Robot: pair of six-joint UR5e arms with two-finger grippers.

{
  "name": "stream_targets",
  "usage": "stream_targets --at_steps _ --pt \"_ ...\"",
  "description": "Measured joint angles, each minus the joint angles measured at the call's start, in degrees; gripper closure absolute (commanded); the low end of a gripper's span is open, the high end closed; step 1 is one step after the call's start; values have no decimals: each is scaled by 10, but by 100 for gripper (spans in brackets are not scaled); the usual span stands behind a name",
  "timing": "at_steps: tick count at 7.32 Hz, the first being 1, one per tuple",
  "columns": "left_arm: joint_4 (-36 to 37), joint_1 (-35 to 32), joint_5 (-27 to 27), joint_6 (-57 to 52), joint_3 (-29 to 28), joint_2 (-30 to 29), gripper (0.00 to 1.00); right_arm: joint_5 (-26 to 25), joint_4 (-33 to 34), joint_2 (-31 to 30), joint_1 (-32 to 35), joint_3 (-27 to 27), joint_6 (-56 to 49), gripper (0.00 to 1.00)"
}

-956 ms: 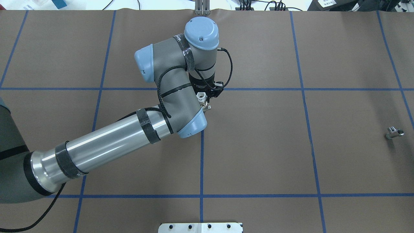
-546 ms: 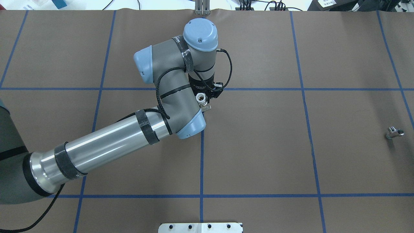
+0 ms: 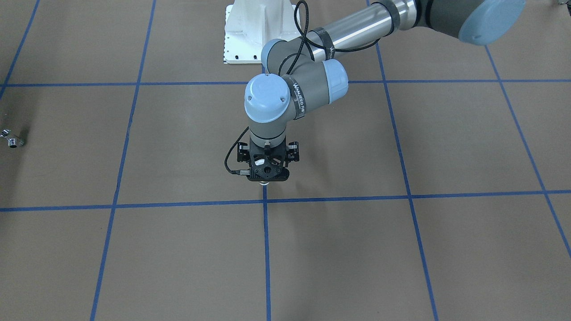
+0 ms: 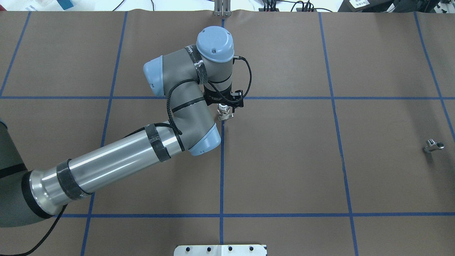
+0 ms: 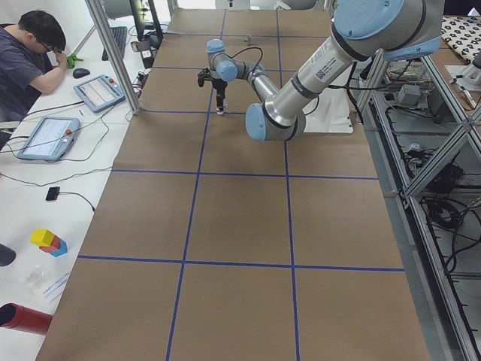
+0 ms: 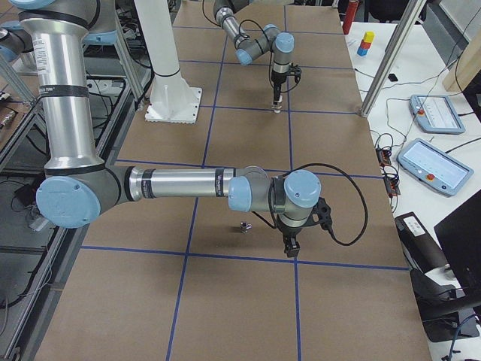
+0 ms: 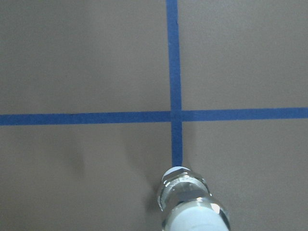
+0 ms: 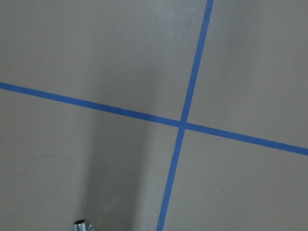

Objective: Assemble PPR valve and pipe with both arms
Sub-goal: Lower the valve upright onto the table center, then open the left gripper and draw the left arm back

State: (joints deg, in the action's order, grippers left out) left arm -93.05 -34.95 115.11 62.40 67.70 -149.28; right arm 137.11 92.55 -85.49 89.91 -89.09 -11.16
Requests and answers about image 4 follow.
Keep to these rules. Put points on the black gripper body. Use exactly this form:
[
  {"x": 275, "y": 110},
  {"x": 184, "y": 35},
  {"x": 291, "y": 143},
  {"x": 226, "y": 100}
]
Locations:
[{"x": 224, "y": 111}]

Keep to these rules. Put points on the chrome metal valve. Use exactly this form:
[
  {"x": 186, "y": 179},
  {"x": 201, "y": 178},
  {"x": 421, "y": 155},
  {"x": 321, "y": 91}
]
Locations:
[{"x": 432, "y": 146}]

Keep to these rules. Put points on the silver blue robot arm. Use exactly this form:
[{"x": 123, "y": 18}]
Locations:
[{"x": 190, "y": 79}]

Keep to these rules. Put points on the white metal mounting plate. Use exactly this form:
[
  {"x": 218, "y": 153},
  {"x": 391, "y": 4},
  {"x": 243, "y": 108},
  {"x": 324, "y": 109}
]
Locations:
[{"x": 221, "y": 250}]

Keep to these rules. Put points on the blue wooden block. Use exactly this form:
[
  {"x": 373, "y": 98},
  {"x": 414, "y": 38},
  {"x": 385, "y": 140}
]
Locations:
[{"x": 65, "y": 4}]

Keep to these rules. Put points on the aluminium frame post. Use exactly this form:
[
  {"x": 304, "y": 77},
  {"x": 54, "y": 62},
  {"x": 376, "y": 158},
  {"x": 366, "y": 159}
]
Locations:
[{"x": 222, "y": 8}]

